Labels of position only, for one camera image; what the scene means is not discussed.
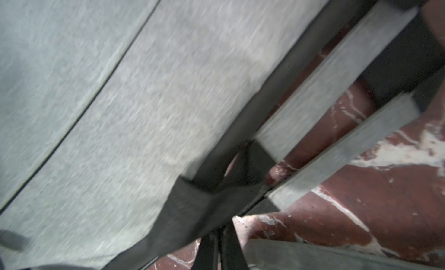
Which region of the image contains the grey laptop bag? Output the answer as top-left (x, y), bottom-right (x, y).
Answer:
top-left (244, 239), bottom-right (433, 270)
top-left (1, 0), bottom-right (445, 270)

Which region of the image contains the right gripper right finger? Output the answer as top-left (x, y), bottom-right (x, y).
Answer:
top-left (220, 221), bottom-right (249, 270)

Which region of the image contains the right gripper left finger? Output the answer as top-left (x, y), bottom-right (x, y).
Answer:
top-left (191, 231), bottom-right (219, 270)

